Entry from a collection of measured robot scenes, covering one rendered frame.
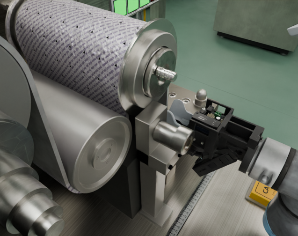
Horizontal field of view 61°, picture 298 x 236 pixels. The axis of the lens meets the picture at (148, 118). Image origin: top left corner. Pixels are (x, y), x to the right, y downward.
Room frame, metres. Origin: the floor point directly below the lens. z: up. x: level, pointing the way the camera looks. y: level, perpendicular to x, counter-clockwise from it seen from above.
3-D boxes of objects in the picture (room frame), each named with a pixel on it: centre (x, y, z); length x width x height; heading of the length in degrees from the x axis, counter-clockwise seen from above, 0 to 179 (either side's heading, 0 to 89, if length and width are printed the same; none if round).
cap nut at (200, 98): (0.50, -0.13, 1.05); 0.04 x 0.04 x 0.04
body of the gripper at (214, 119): (0.30, -0.13, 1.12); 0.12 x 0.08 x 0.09; 55
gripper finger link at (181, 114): (0.38, -0.06, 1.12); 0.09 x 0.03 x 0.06; 54
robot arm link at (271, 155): (0.26, -0.20, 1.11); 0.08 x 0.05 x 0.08; 145
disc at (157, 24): (0.32, 0.00, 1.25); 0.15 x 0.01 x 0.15; 145
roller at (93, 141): (0.29, 0.16, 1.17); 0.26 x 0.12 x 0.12; 55
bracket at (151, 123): (0.27, -0.02, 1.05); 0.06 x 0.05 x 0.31; 55
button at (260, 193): (0.32, -0.29, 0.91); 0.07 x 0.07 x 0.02; 55
